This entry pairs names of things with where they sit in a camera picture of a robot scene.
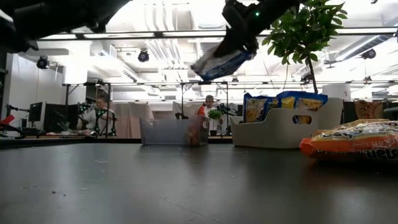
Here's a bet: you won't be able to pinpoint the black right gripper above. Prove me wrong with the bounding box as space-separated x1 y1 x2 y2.
213 0 268 59

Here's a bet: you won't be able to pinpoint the person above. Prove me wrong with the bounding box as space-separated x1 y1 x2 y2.
195 95 225 136
77 96 118 137

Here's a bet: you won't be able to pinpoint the small green background plant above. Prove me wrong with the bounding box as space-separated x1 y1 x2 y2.
207 108 222 121

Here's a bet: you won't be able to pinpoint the green leafy plant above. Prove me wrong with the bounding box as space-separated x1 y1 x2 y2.
261 0 349 94

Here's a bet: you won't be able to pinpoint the white plastic bin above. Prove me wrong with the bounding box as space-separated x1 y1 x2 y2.
229 98 345 149

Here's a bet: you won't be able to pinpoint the dark grey translucent bin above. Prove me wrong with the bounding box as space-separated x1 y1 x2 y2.
139 114 210 146

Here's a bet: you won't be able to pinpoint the white plant pot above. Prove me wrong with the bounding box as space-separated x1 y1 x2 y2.
322 83 352 102

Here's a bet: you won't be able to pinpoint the beige cloth divider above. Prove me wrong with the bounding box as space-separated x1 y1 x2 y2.
79 101 155 139

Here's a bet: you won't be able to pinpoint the background robot arms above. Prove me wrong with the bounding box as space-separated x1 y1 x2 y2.
77 102 118 137

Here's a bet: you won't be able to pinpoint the orange patterned tapestry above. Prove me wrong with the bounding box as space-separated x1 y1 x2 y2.
354 99 385 119

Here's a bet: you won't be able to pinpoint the black background monitor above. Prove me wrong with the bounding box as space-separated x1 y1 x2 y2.
28 101 80 131

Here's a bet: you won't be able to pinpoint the black table mat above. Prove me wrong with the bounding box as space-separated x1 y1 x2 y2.
0 138 398 224

